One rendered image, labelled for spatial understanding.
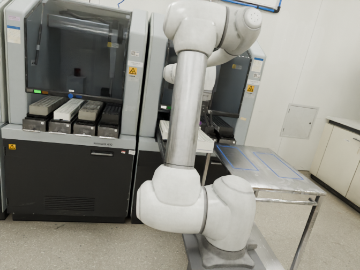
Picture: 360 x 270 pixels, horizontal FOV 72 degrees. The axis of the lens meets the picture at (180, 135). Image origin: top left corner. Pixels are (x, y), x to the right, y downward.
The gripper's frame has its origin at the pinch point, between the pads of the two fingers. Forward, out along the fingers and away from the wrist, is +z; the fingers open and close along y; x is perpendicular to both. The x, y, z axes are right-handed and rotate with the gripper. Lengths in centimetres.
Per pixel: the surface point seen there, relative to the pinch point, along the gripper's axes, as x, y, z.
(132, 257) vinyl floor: 5, -30, 91
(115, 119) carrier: 37, -49, 4
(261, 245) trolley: -17, 49, 65
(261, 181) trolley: -38.1, 24.7, 11.7
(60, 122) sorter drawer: 30, -83, 9
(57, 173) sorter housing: 32, -85, 45
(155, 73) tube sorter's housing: 36, -26, -31
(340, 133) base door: 117, 217, 10
